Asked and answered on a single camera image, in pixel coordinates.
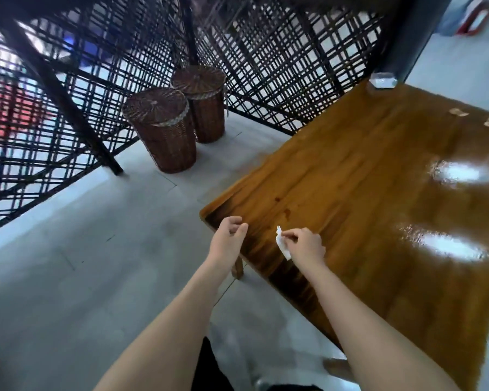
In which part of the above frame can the person's left forearm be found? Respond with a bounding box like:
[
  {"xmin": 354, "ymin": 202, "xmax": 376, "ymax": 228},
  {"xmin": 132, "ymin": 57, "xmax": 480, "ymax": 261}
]
[{"xmin": 93, "ymin": 258, "xmax": 235, "ymax": 391}]

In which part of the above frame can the red and white box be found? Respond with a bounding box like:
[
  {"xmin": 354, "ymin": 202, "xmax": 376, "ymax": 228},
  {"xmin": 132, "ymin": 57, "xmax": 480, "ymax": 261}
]
[{"xmin": 438, "ymin": 0, "xmax": 489, "ymax": 37}]

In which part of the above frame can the person's right hand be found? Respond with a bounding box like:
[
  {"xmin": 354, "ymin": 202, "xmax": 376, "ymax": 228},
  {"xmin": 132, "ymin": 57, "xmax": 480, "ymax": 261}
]
[{"xmin": 280, "ymin": 228, "xmax": 327, "ymax": 268}]

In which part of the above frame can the brown wooden table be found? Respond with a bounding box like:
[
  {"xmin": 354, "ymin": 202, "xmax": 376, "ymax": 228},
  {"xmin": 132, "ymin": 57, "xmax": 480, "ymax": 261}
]
[{"xmin": 199, "ymin": 79, "xmax": 489, "ymax": 391}]

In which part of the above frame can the person's black clothing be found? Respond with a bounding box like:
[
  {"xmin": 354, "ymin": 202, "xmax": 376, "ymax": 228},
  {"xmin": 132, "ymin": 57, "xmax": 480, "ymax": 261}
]
[{"xmin": 191, "ymin": 337, "xmax": 324, "ymax": 391}]

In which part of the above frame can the brown wicker basket with lid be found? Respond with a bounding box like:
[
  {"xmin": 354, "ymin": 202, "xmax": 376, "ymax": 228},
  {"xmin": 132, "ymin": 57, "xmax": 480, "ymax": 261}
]
[
  {"xmin": 122, "ymin": 87, "xmax": 197, "ymax": 174},
  {"xmin": 171, "ymin": 65, "xmax": 227, "ymax": 144}
]

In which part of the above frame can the person's right forearm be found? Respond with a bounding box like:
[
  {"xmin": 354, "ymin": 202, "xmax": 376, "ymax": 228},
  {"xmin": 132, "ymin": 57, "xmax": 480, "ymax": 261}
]
[{"xmin": 299, "ymin": 256, "xmax": 463, "ymax": 391}]

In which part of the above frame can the black metal lattice screen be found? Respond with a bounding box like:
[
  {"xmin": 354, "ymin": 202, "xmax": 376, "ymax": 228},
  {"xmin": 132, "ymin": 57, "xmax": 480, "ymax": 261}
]
[{"xmin": 0, "ymin": 0, "xmax": 396, "ymax": 237}]

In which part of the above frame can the clear glass ashtray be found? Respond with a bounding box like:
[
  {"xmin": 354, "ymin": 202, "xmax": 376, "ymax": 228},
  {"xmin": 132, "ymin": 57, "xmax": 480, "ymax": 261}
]
[{"xmin": 369, "ymin": 71, "xmax": 398, "ymax": 90}]

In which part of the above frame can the person's left hand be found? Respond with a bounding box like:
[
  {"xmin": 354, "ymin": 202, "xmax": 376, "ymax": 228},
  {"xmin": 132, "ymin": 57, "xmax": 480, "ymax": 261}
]
[{"xmin": 207, "ymin": 216, "xmax": 249, "ymax": 273}]

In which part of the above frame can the white tissue paper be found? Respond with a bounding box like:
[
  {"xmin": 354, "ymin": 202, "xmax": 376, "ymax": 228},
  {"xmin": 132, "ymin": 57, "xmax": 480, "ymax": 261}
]
[{"xmin": 275, "ymin": 226, "xmax": 292, "ymax": 261}]

